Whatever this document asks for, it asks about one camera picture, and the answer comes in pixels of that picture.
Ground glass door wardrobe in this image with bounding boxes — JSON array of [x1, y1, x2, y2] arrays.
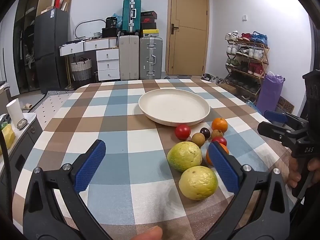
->
[[12, 0, 38, 93]]

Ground green guava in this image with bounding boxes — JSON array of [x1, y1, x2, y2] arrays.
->
[[167, 141, 203, 172]]

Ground black bag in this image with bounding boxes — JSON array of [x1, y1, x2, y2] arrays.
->
[[105, 17, 118, 29]]

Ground dark grey refrigerator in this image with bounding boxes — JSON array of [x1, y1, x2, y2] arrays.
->
[[34, 8, 69, 94]]

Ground purple bag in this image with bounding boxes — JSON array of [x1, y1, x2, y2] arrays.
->
[[256, 72, 286, 117]]

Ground grey side cabinet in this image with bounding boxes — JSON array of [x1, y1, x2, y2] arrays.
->
[[0, 112, 43, 183]]

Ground black storage box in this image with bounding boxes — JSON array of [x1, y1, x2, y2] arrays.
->
[[101, 27, 121, 39]]

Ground smooth brown longan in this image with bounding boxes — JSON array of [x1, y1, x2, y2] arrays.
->
[[191, 132, 206, 148]]

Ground patterned rug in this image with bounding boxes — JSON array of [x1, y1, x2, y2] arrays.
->
[[23, 89, 76, 121]]

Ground cream round plate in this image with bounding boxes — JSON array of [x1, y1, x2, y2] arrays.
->
[[138, 89, 210, 127]]

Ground metal arch frame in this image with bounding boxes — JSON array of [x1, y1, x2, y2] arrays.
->
[[75, 19, 106, 39]]

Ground wooden shoe rack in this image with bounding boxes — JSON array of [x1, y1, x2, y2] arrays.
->
[[224, 40, 270, 101]]

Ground white drawer dresser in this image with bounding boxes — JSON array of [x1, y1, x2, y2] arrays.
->
[[59, 37, 120, 82]]

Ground beige suitcase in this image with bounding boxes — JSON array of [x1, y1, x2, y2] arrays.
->
[[118, 35, 140, 81]]

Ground orange mandarin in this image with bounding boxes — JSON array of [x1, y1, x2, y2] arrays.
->
[[211, 117, 228, 133], [206, 144, 230, 166]]

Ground blue plastic bag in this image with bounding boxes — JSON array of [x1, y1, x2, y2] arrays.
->
[[111, 13, 123, 30]]

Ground scattered sneakers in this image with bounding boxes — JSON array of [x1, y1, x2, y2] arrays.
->
[[201, 73, 226, 85]]

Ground shoe rack with shoes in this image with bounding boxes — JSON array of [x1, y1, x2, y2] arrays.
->
[[224, 31, 268, 98]]

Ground large red tomato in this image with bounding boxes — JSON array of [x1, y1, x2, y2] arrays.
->
[[175, 124, 191, 140]]

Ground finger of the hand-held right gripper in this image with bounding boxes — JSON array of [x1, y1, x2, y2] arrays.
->
[[264, 110, 309, 128], [257, 121, 304, 144]]

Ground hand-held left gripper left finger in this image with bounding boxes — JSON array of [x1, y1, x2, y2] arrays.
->
[[24, 139, 113, 240]]

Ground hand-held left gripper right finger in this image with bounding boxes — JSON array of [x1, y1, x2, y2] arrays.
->
[[197, 142, 292, 240]]

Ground yellow packet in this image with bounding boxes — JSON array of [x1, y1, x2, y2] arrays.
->
[[1, 123, 16, 150]]

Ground person's right hand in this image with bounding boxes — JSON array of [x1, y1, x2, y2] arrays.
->
[[287, 156, 320, 189]]

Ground wicker basket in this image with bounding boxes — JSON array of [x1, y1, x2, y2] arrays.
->
[[70, 58, 93, 81]]

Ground yellow black shoe box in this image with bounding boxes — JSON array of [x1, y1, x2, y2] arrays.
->
[[142, 29, 160, 38]]

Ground small red apple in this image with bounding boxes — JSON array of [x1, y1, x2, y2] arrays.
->
[[212, 136, 227, 147]]

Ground yellow guava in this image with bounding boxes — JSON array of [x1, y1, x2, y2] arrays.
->
[[179, 166, 218, 201]]

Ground black cable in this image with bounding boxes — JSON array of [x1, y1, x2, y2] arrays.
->
[[0, 129, 13, 217]]

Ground white paper towel roll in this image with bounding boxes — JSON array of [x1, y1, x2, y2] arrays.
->
[[6, 98, 24, 131]]

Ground teal suitcase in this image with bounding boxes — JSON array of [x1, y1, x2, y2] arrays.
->
[[121, 0, 142, 36]]

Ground person's left hand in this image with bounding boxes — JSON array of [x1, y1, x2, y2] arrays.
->
[[129, 226, 163, 240]]

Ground wooden door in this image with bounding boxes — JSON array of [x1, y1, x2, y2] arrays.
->
[[168, 0, 209, 77]]

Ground silver suitcase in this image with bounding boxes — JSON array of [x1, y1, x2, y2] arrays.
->
[[139, 37, 163, 80]]

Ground brown patterned mat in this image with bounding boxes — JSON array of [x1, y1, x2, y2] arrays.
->
[[276, 96, 295, 117]]

